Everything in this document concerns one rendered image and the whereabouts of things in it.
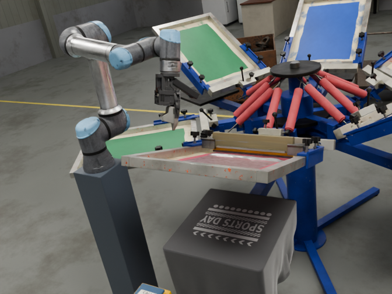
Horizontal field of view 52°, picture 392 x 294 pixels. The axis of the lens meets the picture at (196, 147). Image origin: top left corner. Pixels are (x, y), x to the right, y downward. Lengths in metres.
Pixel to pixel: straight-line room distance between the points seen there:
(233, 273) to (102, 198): 0.71
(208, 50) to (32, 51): 9.13
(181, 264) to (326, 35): 2.34
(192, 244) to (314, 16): 2.48
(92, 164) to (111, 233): 0.37
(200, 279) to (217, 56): 2.03
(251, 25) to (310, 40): 6.68
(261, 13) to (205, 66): 6.83
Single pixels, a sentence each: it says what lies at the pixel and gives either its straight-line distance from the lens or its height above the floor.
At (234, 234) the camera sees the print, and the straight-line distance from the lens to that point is 1.77.
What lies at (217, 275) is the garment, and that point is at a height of 0.88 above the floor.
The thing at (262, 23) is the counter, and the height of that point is 0.33.
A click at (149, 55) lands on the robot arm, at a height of 1.73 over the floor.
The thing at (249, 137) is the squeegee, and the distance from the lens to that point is 1.94.
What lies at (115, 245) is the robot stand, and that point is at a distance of 2.13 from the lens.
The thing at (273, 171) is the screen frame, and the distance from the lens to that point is 1.34.
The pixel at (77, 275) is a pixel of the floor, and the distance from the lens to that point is 3.35.
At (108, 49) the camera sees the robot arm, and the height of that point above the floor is 1.78.
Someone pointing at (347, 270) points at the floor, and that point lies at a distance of 3.00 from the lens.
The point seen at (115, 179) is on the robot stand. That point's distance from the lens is 1.97.
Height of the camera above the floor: 2.04
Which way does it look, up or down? 25 degrees down
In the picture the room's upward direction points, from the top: 10 degrees counter-clockwise
